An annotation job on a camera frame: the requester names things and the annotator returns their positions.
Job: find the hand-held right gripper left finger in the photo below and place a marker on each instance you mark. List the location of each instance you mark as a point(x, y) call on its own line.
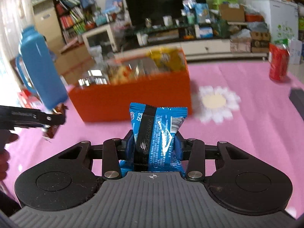
point(128, 147)

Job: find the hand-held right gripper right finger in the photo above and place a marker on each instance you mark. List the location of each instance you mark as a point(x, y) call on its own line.
point(180, 150)

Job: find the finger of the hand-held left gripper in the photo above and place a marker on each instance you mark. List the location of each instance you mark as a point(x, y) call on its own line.
point(28, 116)

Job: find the blue black snack packet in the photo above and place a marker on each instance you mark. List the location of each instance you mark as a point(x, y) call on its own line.
point(159, 133)

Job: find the brown chocolate cookie packet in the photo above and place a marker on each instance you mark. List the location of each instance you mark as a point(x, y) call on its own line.
point(53, 130)

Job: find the orange box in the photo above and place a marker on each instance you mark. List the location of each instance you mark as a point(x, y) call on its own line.
point(133, 99)

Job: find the person's left hand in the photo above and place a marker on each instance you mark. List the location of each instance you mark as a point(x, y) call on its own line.
point(6, 156)

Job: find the blue thermos jug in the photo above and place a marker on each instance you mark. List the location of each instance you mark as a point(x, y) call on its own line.
point(42, 68)

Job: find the stack of cardboard boxes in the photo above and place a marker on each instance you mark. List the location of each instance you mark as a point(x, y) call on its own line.
point(73, 64)

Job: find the silver foil chip bag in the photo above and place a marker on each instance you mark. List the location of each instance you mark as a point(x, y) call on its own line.
point(93, 78)

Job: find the yellow snack packet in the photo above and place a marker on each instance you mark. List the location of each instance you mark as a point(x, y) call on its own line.
point(166, 59)

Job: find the white cabinet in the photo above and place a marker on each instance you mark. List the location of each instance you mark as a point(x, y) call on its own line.
point(99, 38)

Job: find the glass television stand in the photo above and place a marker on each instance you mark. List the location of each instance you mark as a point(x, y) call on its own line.
point(201, 42)

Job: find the bookshelf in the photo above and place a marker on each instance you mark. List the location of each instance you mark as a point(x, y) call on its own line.
point(71, 11)

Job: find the dark grey block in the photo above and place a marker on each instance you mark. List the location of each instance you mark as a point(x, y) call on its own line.
point(298, 102)

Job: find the white cup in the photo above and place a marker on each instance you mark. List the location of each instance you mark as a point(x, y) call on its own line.
point(167, 20)

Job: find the red soda can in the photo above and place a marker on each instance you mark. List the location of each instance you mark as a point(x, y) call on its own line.
point(279, 61)

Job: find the brown cardboard box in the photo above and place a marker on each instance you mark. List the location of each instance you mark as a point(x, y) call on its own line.
point(231, 13)

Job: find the black television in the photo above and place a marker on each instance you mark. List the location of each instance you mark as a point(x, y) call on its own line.
point(163, 0)

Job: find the white freezer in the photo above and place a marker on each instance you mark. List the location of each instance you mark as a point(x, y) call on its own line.
point(277, 16)

